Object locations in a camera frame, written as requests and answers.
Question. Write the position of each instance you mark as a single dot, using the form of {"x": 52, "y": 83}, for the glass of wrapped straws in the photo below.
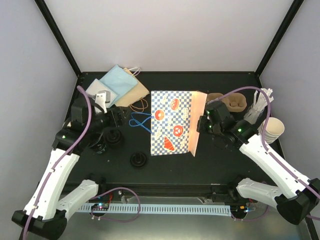
{"x": 256, "y": 109}

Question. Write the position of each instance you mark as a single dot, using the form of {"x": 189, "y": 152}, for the brown kraft paper bag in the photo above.
{"x": 134, "y": 98}

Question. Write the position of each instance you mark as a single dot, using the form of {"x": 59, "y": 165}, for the left circuit board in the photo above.
{"x": 100, "y": 207}

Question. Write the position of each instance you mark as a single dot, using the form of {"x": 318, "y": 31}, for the blue slotted cable duct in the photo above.
{"x": 168, "y": 209}

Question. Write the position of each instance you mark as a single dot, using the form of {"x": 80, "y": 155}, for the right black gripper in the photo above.
{"x": 201, "y": 128}

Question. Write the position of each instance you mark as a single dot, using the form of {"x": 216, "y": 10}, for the brown pulp cup carrier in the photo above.
{"x": 235, "y": 102}

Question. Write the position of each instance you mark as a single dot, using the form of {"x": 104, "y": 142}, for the circuit board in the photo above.
{"x": 100, "y": 207}
{"x": 239, "y": 209}

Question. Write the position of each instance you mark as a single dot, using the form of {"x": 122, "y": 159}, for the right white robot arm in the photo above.
{"x": 294, "y": 195}

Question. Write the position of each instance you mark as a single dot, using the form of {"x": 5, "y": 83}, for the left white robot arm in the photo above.
{"x": 47, "y": 213}

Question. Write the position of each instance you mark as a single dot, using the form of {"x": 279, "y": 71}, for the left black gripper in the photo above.
{"x": 121, "y": 119}

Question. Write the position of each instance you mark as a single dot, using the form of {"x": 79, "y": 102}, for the white napkin pack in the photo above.
{"x": 97, "y": 87}

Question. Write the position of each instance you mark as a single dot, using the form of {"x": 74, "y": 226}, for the right paper cup stack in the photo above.
{"x": 274, "y": 129}

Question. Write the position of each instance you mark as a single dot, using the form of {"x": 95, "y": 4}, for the checkered pastry paper bag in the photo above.
{"x": 172, "y": 121}

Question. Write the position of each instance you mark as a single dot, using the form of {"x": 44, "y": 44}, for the light blue paper bag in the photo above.
{"x": 119, "y": 81}

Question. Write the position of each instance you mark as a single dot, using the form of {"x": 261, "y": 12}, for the right circuit board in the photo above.
{"x": 239, "y": 209}

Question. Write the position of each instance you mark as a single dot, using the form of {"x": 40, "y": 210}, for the black cup lid front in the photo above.
{"x": 138, "y": 160}

